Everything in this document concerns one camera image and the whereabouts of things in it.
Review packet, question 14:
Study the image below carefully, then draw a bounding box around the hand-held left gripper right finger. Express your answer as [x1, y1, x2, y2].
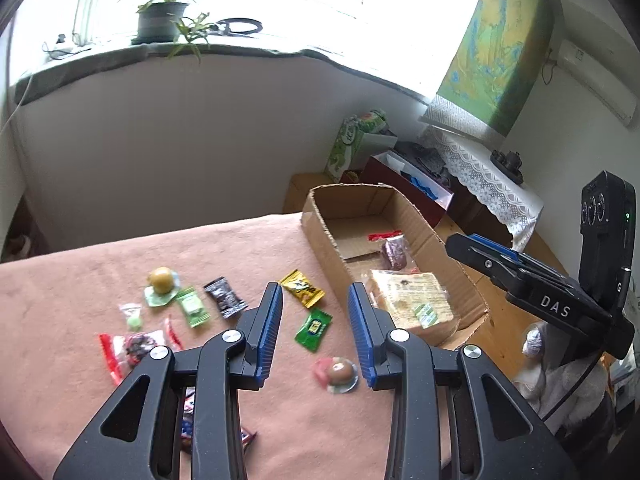
[347, 281, 586, 480]

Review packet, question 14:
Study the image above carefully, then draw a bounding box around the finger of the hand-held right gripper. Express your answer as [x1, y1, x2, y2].
[469, 233, 582, 284]
[445, 232, 524, 289]

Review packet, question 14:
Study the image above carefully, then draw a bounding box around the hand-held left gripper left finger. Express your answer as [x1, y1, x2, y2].
[52, 281, 285, 480]

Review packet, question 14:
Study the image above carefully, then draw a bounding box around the bright green candy packet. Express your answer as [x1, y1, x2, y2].
[294, 308, 333, 352]

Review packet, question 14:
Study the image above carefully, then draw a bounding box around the brown braised egg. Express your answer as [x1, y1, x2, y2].
[312, 356, 359, 395]

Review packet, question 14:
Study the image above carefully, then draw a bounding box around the cardboard box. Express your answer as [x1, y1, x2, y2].
[300, 183, 491, 348]

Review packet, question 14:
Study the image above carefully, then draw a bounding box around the brown chocolate bar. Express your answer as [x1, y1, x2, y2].
[177, 387, 258, 456]

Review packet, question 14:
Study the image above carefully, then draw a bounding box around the red clear snack packet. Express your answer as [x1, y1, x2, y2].
[368, 230, 418, 273]
[98, 316, 185, 386]

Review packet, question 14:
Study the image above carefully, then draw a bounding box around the yellow candy packet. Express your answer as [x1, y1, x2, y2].
[278, 269, 325, 309]

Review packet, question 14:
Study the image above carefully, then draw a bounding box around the black candy packet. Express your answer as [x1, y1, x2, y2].
[203, 276, 249, 319]

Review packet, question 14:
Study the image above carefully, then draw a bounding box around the clear pack of crackers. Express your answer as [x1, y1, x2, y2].
[365, 269, 458, 333]

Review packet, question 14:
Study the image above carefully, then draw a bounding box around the white lace cloth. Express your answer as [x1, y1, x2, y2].
[425, 127, 545, 253]

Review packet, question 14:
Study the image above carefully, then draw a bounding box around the pale green candy packet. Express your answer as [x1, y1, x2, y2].
[175, 286, 211, 329]

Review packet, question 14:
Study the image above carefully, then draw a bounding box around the small black ornament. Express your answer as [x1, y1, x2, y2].
[490, 149, 525, 183]

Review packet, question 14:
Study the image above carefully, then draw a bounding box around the blue cloth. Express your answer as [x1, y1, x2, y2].
[402, 172, 443, 201]

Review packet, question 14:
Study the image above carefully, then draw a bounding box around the dark red shoe box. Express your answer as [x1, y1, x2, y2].
[360, 150, 456, 228]

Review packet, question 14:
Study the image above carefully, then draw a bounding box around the dark grey patterned cloth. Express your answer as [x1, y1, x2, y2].
[395, 142, 448, 178]

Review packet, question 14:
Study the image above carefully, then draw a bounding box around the small clear green candy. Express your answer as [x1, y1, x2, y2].
[118, 303, 143, 332]

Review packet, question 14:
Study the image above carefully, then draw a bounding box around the green gift bag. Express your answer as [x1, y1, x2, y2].
[325, 110, 398, 183]

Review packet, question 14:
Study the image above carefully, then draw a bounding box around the white air conditioner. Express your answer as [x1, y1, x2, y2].
[555, 37, 636, 126]

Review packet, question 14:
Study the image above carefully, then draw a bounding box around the pink blanket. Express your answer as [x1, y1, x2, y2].
[0, 212, 453, 480]

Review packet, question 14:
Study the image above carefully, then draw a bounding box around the grey stone windowsill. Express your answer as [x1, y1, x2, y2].
[10, 42, 436, 106]

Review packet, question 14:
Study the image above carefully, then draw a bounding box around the potted green plant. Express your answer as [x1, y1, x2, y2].
[122, 0, 223, 63]

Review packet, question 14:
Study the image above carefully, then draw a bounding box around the white power strip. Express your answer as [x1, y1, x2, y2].
[42, 34, 76, 58]

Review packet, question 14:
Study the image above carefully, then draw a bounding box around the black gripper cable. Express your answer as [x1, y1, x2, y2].
[541, 354, 603, 422]

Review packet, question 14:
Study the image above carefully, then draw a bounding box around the wall map poster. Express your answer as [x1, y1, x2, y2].
[419, 0, 556, 143]

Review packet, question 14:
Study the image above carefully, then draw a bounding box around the black ring-shaped tool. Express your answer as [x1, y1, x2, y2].
[202, 17, 263, 38]

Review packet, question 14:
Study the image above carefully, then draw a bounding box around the white window frame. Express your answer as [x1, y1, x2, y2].
[12, 0, 493, 98]

